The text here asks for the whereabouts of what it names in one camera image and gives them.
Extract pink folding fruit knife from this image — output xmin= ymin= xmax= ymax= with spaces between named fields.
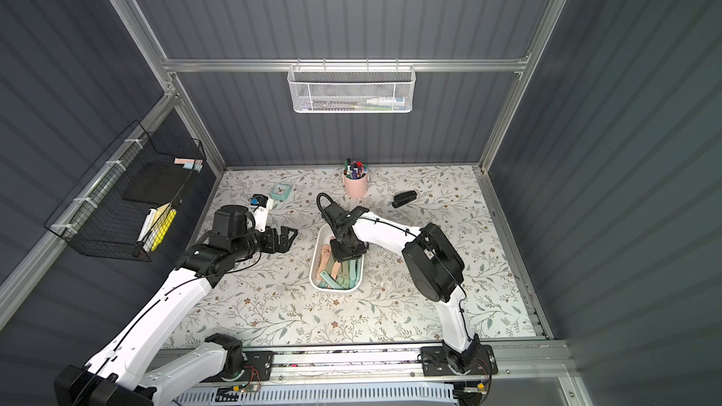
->
xmin=316 ymin=244 xmax=332 ymax=281

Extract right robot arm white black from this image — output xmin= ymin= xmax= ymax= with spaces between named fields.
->
xmin=316 ymin=193 xmax=498 ymax=376

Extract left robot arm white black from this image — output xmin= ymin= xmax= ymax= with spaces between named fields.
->
xmin=54 ymin=205 xmax=298 ymax=405

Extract teal folding knife in box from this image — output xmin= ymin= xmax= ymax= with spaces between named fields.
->
xmin=348 ymin=259 xmax=362 ymax=289

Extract white storage box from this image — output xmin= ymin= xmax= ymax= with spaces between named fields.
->
xmin=308 ymin=225 xmax=364 ymax=294

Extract teal alarm clock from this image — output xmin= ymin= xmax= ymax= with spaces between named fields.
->
xmin=269 ymin=183 xmax=293 ymax=202

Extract floral table mat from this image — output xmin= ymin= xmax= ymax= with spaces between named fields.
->
xmin=165 ymin=165 xmax=536 ymax=349

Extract pink pen holder cup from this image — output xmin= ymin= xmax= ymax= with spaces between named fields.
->
xmin=343 ymin=172 xmax=369 ymax=199

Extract black stapler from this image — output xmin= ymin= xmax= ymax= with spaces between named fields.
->
xmin=392 ymin=190 xmax=417 ymax=209

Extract pens in pink cup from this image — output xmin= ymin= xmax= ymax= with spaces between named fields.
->
xmin=343 ymin=158 xmax=368 ymax=180

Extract yellow notepad in basket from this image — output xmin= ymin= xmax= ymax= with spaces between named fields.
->
xmin=137 ymin=203 xmax=177 ymax=253

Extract black notebook in basket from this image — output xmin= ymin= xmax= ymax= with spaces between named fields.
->
xmin=121 ymin=163 xmax=195 ymax=206

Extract white tube in basket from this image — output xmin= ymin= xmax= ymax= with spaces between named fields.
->
xmin=365 ymin=97 xmax=407 ymax=113

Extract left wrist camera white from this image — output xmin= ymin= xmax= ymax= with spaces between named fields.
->
xmin=250 ymin=194 xmax=274 ymax=232

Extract black wire side basket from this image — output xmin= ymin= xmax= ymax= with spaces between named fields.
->
xmin=44 ymin=122 xmax=206 ymax=262

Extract white wire wall basket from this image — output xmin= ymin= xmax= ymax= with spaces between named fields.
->
xmin=287 ymin=65 xmax=417 ymax=114

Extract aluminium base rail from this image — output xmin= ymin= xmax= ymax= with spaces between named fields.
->
xmin=112 ymin=340 xmax=576 ymax=390

